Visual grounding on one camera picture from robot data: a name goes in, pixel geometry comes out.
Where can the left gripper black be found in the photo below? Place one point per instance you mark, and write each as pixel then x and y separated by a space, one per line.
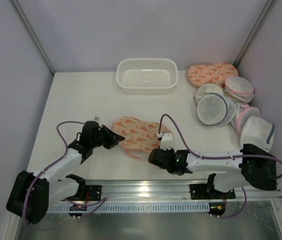
pixel 105 137

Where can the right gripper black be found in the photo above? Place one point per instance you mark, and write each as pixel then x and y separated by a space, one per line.
pixel 154 158

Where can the peach floral laundry bag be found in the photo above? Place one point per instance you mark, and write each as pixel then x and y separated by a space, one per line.
pixel 140 136

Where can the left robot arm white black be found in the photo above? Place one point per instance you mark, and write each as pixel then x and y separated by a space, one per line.
pixel 33 192

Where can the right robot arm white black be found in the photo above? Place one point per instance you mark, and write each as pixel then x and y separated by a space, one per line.
pixel 249 166

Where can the white mesh bag blue zipper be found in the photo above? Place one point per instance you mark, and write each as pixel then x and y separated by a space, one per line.
pixel 215 110

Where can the cream mesh bag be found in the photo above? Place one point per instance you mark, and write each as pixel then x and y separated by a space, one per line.
pixel 207 89

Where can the white mesh bag pink trim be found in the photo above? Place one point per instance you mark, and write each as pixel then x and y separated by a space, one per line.
pixel 242 114

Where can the peach floral bag at back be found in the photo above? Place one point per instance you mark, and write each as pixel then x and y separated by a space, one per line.
pixel 216 73

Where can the white mesh bag pink zipper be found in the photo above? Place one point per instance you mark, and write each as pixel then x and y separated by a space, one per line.
pixel 239 89

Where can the white perforated plastic basket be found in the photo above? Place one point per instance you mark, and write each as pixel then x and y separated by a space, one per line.
pixel 147 76

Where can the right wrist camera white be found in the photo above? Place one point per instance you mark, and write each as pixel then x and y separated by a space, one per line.
pixel 166 141

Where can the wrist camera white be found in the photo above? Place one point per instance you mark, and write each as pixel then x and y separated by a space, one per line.
pixel 96 119
pixel 166 141

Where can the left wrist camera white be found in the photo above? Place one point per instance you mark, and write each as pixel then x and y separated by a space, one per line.
pixel 96 119

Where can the aluminium mounting rail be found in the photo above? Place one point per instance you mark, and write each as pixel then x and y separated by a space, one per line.
pixel 169 190

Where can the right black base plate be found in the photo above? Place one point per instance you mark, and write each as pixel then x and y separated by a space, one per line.
pixel 206 191

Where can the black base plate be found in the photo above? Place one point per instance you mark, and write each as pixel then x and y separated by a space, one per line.
pixel 93 192
pixel 206 191

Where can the slotted white cable duct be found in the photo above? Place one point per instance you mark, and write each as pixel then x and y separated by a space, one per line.
pixel 131 208

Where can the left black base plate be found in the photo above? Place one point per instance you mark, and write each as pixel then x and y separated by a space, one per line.
pixel 93 192

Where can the left aluminium corner post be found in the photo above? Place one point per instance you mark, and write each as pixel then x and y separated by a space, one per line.
pixel 32 34

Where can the aluminium corner post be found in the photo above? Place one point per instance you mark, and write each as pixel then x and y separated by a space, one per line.
pixel 32 34
pixel 256 28

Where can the right aluminium corner post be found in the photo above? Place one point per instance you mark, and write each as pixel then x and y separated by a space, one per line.
pixel 256 28

